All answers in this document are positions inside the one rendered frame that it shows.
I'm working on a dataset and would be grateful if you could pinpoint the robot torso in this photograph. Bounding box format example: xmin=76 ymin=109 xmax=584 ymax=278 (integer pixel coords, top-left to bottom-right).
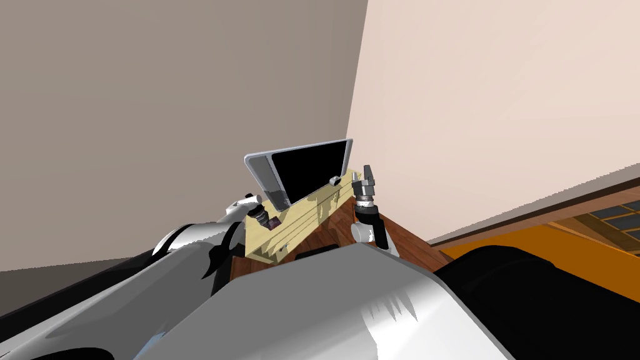
xmin=134 ymin=242 xmax=517 ymax=360

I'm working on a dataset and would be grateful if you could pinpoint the pale wooden cabinet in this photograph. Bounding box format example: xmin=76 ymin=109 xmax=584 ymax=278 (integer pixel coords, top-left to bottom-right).
xmin=244 ymin=169 xmax=364 ymax=266

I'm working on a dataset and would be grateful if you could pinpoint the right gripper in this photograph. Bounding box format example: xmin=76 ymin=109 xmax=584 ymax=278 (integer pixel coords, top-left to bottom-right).
xmin=351 ymin=164 xmax=378 ymax=201

